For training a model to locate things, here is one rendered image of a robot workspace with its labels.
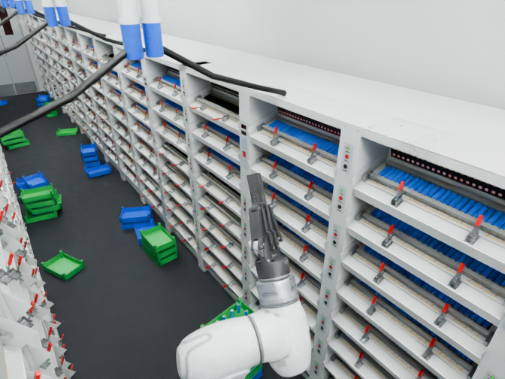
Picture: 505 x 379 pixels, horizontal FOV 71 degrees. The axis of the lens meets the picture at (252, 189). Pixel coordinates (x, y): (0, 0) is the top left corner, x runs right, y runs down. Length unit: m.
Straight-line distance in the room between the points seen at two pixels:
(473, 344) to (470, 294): 0.20
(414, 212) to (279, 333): 0.75
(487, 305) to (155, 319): 2.24
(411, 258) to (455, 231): 0.22
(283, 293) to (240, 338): 0.13
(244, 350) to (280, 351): 0.08
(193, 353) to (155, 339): 2.07
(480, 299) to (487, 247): 0.19
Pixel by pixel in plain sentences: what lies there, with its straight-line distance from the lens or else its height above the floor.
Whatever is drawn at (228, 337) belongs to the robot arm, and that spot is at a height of 1.57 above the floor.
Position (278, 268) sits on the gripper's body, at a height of 1.65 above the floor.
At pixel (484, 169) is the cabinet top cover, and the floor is 1.74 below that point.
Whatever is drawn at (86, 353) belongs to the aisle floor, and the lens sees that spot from 2.92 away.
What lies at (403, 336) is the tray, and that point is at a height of 0.93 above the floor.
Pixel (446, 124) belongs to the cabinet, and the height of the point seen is 1.74.
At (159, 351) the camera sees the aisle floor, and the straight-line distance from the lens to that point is 2.77.
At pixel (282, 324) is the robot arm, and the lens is 0.80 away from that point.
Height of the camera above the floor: 2.18
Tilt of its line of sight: 30 degrees down
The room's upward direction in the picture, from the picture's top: straight up
